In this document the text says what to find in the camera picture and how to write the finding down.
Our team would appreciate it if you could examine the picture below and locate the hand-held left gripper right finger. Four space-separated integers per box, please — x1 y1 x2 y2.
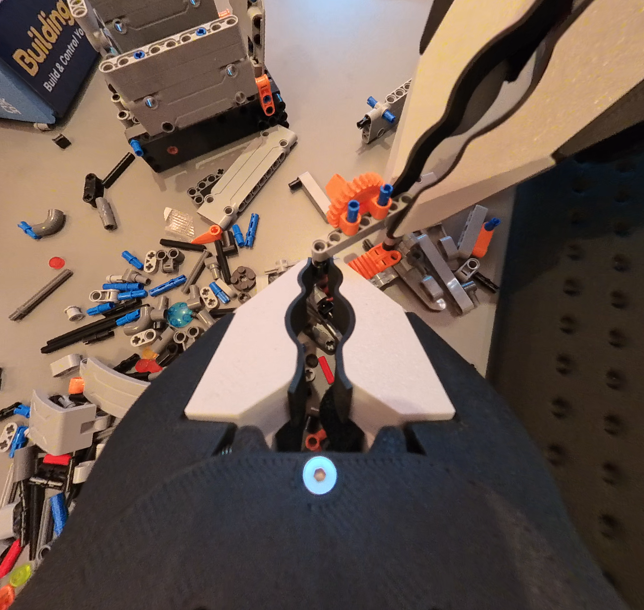
327 258 455 448

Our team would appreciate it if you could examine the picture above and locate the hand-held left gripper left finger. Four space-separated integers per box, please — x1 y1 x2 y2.
186 261 311 448

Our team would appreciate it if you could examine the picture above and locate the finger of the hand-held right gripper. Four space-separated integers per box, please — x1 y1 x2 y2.
388 0 579 193
388 0 644 241

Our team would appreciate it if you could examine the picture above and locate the pile of small building pieces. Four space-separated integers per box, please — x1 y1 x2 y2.
0 153 333 591

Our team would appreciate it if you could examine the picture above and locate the orange and grey wing assembly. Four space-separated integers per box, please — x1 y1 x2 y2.
292 171 501 314

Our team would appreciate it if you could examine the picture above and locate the grey building kit robot assembly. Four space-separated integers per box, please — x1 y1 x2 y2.
61 0 292 173

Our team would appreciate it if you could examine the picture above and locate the small clear plastic bag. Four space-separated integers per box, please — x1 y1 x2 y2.
161 208 198 235

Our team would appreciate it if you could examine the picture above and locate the black perforated mat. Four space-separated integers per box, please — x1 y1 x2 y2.
488 158 644 591

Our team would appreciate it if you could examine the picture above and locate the dark grey studded beam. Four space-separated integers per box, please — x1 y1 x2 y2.
186 171 225 204

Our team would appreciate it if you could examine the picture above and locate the wide light grey panel piece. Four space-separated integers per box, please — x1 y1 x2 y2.
197 130 299 229

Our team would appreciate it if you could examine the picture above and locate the blue robot kit box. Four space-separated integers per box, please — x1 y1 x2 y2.
0 0 106 126

